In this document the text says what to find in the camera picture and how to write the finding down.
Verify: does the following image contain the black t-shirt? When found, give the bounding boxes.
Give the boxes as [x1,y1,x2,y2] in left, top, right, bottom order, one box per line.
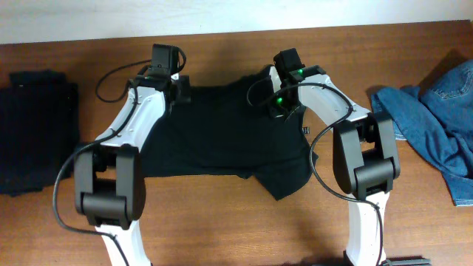
[141,67,317,200]

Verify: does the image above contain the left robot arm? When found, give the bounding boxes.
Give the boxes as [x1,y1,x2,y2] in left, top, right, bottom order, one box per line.
[74,44,190,265]

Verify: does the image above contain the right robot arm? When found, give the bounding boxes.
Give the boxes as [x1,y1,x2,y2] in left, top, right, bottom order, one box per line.
[266,48,400,265]

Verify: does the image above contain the black fabric storage container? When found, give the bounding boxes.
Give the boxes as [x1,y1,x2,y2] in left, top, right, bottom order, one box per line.
[1,70,80,196]

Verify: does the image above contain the blue denim jeans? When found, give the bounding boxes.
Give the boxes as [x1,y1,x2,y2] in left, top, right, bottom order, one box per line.
[371,60,472,206]

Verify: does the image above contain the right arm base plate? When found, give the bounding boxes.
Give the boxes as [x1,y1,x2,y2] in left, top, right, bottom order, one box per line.
[381,259,432,266]

